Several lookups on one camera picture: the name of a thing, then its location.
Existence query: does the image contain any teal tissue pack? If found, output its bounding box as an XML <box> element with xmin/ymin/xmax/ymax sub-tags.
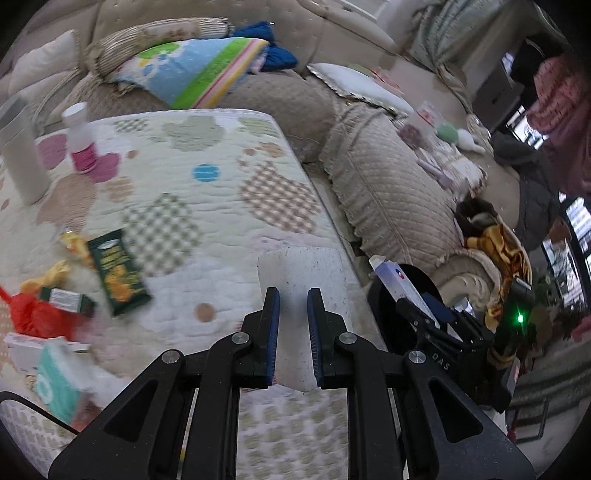
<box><xmin>34</xmin><ymin>337</ymin><xmax>108</xmax><ymax>431</ymax></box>

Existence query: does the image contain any white barcode label box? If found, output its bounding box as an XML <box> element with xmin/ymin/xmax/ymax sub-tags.
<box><xmin>3</xmin><ymin>332</ymin><xmax>91</xmax><ymax>375</ymax></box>

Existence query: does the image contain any small green white box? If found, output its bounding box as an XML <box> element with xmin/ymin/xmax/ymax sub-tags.
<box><xmin>39</xmin><ymin>287</ymin><xmax>96</xmax><ymax>318</ymax></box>

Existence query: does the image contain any green cracker packet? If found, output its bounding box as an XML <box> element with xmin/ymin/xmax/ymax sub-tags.
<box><xmin>87</xmin><ymin>229</ymin><xmax>152</xmax><ymax>317</ymax></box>

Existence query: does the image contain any red plastic bag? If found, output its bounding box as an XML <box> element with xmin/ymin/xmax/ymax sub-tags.
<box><xmin>0</xmin><ymin>288</ymin><xmax>77</xmax><ymax>341</ymax></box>

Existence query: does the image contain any yellow candy wrapper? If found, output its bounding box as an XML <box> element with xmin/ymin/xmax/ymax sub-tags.
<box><xmin>20</xmin><ymin>228</ymin><xmax>93</xmax><ymax>296</ymax></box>

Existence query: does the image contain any black trash bin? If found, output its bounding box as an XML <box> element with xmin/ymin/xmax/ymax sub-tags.
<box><xmin>368</xmin><ymin>257</ymin><xmax>444</xmax><ymax>355</ymax></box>

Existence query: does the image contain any yellow red cloth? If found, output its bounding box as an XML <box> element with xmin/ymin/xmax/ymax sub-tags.
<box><xmin>466</xmin><ymin>221</ymin><xmax>533</xmax><ymax>331</ymax></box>

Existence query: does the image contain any dark grey jacket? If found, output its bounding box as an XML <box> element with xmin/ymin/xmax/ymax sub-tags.
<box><xmin>492</xmin><ymin>132</ymin><xmax>560</xmax><ymax>251</ymax></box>

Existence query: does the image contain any beige tufted sofa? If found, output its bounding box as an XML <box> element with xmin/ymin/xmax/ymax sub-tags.
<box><xmin>1</xmin><ymin>1</ymin><xmax>501</xmax><ymax>300</ymax></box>

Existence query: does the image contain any green plush toy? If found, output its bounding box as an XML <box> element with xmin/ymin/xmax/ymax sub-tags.
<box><xmin>435</xmin><ymin>123</ymin><xmax>486</xmax><ymax>155</ymax></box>

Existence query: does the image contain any clear snack bag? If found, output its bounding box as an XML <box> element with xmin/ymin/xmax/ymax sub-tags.
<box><xmin>399</xmin><ymin>101</ymin><xmax>442</xmax><ymax>150</ymax></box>

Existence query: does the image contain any patchwork quilt table cover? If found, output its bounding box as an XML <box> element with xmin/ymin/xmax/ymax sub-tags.
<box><xmin>0</xmin><ymin>108</ymin><xmax>408</xmax><ymax>480</ymax></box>

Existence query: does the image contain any pink hanging garment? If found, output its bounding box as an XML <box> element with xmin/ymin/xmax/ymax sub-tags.
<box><xmin>527</xmin><ymin>53</ymin><xmax>590</xmax><ymax>198</ymax></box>

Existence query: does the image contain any white satin cushion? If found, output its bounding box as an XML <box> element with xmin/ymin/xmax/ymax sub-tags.
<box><xmin>307</xmin><ymin>63</ymin><xmax>414</xmax><ymax>115</ymax></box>

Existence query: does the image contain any white pink pill bottle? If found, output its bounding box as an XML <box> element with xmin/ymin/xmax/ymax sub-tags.
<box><xmin>61</xmin><ymin>102</ymin><xmax>98</xmax><ymax>174</ymax></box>

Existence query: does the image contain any white thermos bottle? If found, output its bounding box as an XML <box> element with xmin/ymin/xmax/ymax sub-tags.
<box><xmin>1</xmin><ymin>95</ymin><xmax>50</xmax><ymax>205</ymax></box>

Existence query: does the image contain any colourful striped blanket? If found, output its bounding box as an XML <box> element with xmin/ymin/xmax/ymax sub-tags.
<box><xmin>107</xmin><ymin>37</ymin><xmax>269</xmax><ymax>109</ymax></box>

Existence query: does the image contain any striped bolster pillow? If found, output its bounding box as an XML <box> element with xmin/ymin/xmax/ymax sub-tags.
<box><xmin>85</xmin><ymin>17</ymin><xmax>235</xmax><ymax>78</ymax></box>

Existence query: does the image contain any white ruffled pillow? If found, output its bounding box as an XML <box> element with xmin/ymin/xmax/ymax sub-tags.
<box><xmin>8</xmin><ymin>29</ymin><xmax>81</xmax><ymax>95</ymax></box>

